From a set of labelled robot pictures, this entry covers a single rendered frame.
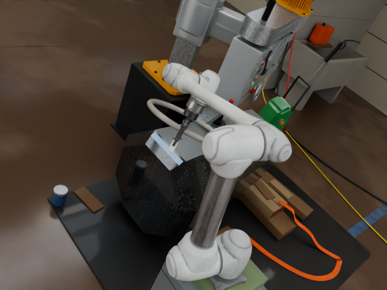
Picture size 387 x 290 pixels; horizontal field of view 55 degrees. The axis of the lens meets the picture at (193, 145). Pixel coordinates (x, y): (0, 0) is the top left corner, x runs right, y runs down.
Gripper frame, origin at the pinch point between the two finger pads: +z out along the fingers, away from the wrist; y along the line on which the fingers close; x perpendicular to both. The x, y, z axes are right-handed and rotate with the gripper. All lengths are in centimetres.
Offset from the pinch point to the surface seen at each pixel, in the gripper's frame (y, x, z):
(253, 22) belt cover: 52, -5, -77
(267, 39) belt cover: 55, -18, -72
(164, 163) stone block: 50, -1, 27
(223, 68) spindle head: 70, -4, -44
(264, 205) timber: 134, -96, 43
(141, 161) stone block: 65, 14, 39
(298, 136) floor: 309, -135, -12
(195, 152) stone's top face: 60, -15, 13
